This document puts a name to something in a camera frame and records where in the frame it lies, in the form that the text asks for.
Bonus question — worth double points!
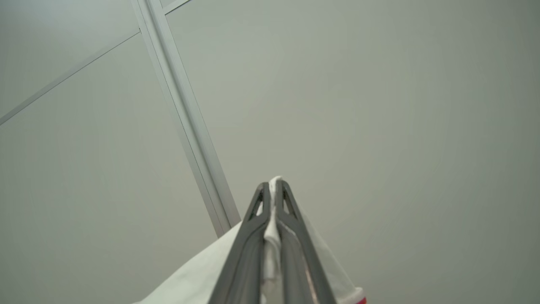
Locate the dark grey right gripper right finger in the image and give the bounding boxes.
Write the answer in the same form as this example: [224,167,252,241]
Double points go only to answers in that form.
[276,180,337,304]

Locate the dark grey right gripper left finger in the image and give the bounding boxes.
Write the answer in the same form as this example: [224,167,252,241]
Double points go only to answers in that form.
[209,182,271,304]

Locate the red and white garment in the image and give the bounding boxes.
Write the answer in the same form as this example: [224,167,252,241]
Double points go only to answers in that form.
[133,176,367,304]

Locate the grey aluminium partition post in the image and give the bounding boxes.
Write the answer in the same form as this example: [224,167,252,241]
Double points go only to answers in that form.
[130,0,241,238]

